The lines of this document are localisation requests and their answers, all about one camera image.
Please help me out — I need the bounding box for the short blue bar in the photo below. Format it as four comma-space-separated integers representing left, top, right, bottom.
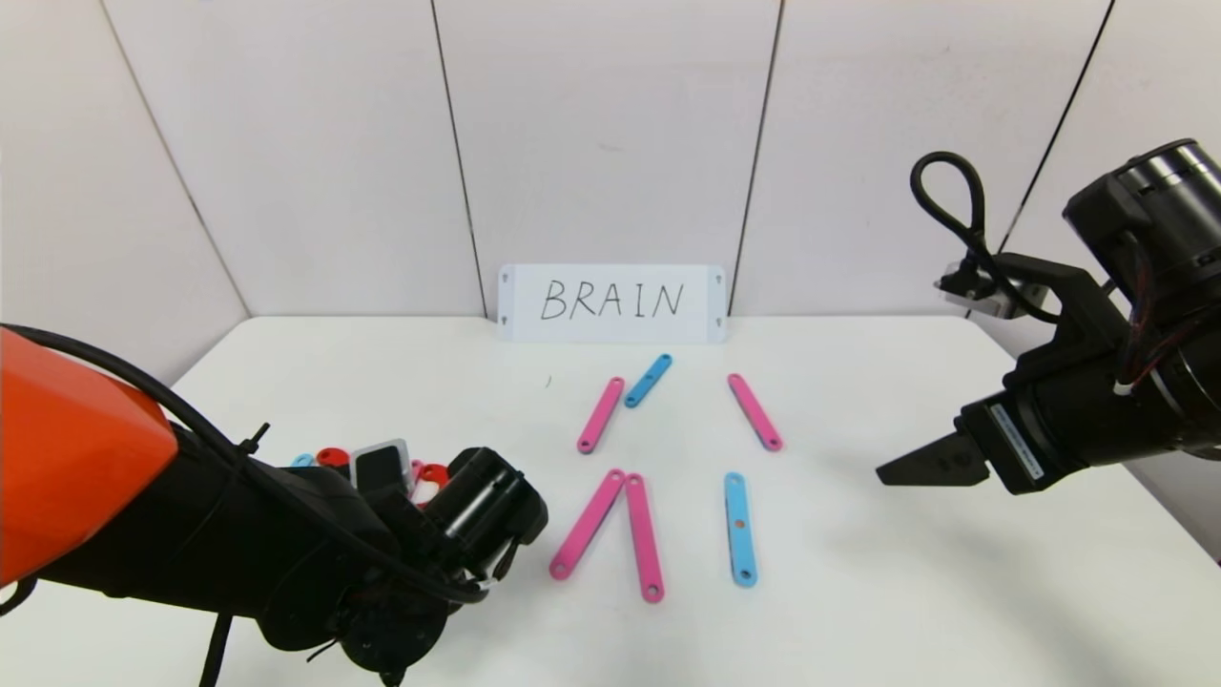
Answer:
625, 354, 674, 409

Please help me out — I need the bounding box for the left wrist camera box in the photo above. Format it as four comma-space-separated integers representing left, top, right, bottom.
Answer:
349, 438, 414, 498

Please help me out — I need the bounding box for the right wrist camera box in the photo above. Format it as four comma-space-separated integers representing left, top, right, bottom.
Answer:
935, 260, 1014, 314

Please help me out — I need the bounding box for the white BRAIN sign card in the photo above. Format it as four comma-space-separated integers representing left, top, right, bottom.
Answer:
498, 264, 728, 344

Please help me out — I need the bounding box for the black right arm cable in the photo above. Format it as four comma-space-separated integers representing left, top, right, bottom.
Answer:
910, 151, 1066, 325

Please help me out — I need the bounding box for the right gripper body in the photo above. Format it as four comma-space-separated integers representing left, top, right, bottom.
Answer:
954, 358, 1176, 496

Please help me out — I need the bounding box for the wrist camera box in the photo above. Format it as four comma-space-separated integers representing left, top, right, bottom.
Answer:
349, 438, 414, 498
935, 260, 1014, 314

